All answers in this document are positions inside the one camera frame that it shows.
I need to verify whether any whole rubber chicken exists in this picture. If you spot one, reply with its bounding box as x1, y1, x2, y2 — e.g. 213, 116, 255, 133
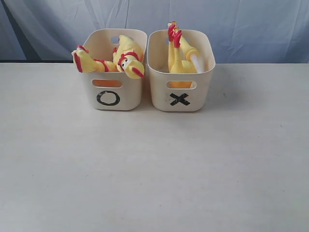
113, 35, 145, 79
71, 45, 118, 73

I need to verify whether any headless chicken body piece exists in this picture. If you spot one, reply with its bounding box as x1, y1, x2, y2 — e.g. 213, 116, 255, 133
168, 24, 197, 89

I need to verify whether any cream bin marked O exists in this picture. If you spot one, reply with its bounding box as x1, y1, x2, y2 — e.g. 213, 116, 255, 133
79, 29, 147, 111

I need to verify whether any broken chicken head piece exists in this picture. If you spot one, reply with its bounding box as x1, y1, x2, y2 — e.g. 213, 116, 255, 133
168, 21, 206, 73

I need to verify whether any cream bin marked X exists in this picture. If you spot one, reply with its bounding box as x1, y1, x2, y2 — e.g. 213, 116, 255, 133
147, 29, 216, 112

